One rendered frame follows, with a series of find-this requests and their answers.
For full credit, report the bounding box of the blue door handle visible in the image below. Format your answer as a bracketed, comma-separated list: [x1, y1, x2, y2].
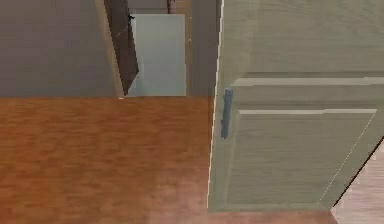
[220, 87, 234, 140]

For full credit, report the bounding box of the dark brown room door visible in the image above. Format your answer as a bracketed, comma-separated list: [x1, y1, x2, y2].
[102, 0, 140, 97]

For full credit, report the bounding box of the pale green room door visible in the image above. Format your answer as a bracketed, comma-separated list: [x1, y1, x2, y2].
[206, 0, 384, 213]

